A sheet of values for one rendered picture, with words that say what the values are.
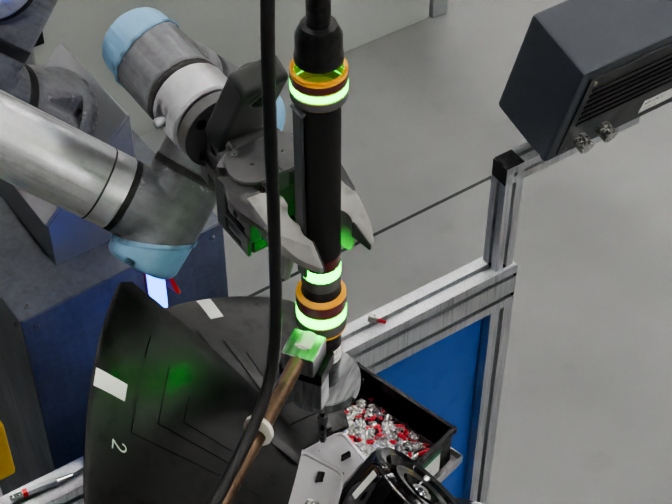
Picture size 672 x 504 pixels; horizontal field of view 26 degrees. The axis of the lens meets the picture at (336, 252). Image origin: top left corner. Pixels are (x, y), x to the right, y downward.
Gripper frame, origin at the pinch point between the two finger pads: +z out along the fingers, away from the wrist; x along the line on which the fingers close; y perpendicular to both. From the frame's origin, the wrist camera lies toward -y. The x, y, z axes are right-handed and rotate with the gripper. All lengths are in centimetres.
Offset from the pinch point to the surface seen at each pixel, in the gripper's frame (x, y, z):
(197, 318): 0.6, 33.2, -26.1
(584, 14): -63, 28, -39
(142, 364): 15.6, 10.8, -5.9
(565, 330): -109, 153, -76
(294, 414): -1.3, 33.6, -9.8
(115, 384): 18.8, 9.4, -4.2
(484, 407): -52, 97, -37
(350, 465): -2.7, 34.3, -1.9
